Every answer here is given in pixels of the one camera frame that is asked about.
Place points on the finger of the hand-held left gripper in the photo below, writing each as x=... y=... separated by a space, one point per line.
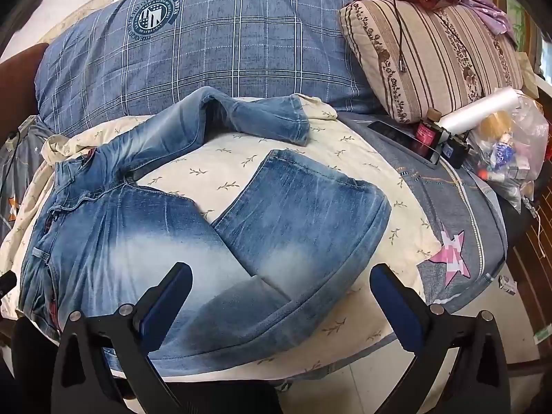
x=6 y=283

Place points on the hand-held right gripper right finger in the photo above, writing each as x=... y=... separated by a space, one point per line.
x=399 y=310

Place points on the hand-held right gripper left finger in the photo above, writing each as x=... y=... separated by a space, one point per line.
x=165 y=310

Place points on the faded blue denim pants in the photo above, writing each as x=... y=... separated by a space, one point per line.
x=129 y=246

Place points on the small white carton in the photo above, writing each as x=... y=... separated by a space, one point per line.
x=507 y=285

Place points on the blue-grey star-print bedsheet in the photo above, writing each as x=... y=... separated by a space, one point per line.
x=444 y=207

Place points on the grey star-print cloth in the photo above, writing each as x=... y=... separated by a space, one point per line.
x=17 y=159

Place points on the brown wooden cabinet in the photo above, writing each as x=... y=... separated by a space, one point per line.
x=530 y=263

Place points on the green and white label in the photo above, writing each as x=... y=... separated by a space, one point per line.
x=542 y=334

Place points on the cream leaf-print blanket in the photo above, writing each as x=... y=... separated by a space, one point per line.
x=241 y=168

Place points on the small black box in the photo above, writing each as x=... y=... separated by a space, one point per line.
x=457 y=149

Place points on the black smartphone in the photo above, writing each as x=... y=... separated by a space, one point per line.
x=396 y=136

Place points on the dark red bottle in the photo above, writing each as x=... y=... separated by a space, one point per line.
x=427 y=133

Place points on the clear plastic bag with contents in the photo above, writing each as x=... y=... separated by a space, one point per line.
x=517 y=155

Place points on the brown headboard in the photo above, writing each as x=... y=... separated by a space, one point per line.
x=21 y=73

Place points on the roll of clear plastic bags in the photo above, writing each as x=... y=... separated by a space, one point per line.
x=478 y=112

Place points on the beige striped pillow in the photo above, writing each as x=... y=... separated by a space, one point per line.
x=431 y=51

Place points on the blue plaid quilt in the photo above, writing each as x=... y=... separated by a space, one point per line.
x=215 y=51

